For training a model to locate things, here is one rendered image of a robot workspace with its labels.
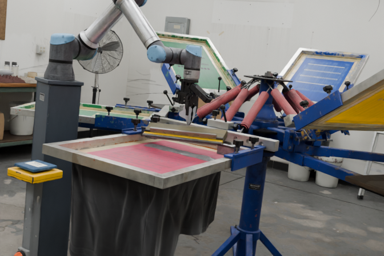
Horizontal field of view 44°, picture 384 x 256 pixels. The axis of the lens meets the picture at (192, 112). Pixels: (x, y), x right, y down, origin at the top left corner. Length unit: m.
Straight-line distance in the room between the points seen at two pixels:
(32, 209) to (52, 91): 0.82
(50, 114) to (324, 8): 4.53
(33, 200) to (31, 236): 0.13
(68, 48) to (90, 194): 0.82
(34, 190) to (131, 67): 6.12
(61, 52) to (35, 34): 4.00
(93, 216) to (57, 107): 0.69
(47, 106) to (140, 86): 5.26
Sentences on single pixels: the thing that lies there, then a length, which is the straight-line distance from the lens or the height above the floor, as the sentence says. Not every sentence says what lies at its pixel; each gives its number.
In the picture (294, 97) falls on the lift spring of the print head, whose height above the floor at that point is 1.22.
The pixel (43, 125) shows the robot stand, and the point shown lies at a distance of 2.44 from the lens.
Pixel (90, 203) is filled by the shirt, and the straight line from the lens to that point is 1.93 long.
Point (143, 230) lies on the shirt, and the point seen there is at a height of 0.75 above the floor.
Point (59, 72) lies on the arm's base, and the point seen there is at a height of 1.24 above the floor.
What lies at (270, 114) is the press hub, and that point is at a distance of 2.89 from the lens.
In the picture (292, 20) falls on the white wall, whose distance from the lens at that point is 6.43.
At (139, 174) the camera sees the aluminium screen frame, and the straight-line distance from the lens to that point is 1.62.
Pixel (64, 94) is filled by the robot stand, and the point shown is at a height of 1.13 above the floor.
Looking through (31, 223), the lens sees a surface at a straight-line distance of 1.75.
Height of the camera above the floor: 1.40
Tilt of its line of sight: 7 degrees down
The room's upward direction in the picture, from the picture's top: 6 degrees clockwise
